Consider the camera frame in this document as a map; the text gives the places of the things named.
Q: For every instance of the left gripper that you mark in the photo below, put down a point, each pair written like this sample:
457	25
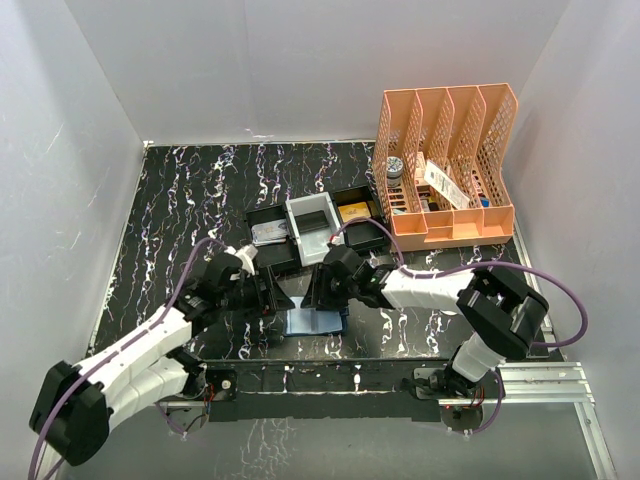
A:
272	297

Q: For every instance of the white VIP card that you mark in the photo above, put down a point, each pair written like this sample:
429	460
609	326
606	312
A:
268	233

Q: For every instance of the round jar with patterned lid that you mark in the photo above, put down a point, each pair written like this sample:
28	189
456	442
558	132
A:
394	171

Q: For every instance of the orange desk file organizer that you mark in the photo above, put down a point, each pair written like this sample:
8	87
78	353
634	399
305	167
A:
465	131

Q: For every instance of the black item in white bin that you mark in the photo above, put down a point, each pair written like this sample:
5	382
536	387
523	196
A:
312	221

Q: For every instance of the white plastic bin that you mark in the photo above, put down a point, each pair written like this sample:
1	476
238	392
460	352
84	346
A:
312	245

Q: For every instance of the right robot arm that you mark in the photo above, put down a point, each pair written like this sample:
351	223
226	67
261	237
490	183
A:
504	312

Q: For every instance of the white labelled flat package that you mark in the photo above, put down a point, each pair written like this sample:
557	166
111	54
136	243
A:
445	186

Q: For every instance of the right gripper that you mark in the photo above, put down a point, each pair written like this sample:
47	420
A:
319	296

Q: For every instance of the gold credit card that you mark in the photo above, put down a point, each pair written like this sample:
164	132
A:
354	210

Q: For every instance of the black tray with blue card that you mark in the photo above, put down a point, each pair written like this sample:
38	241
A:
280	257

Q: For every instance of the blue card holder wallet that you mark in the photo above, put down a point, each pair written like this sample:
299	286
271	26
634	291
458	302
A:
310	322

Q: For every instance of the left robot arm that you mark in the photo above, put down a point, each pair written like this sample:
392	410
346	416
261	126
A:
80	404

